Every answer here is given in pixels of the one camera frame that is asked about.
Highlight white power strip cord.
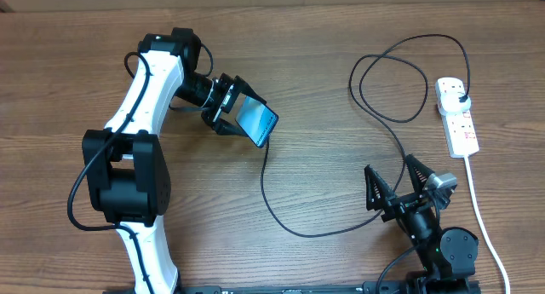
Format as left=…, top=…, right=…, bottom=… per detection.
left=462, top=154, right=512, bottom=294

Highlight blue Galaxy S24+ smartphone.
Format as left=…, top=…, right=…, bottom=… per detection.
left=235, top=96, right=279, bottom=147

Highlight white power strip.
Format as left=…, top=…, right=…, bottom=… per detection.
left=434, top=77, right=479, bottom=159

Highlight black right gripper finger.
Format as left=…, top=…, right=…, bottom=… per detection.
left=404, top=154, right=435, bottom=192
left=364, top=165, right=396, bottom=210

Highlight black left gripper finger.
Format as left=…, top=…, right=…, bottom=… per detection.
left=215, top=118, right=247, bottom=137
left=232, top=75, right=267, bottom=105

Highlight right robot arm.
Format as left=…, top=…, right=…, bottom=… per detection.
left=362, top=154, right=481, bottom=294

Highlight white charger plug adapter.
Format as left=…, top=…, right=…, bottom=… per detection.
left=438, top=92, right=472, bottom=116

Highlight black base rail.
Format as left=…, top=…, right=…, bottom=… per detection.
left=101, top=280, right=482, bottom=294

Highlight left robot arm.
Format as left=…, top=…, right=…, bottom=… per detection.
left=67, top=28, right=279, bottom=293

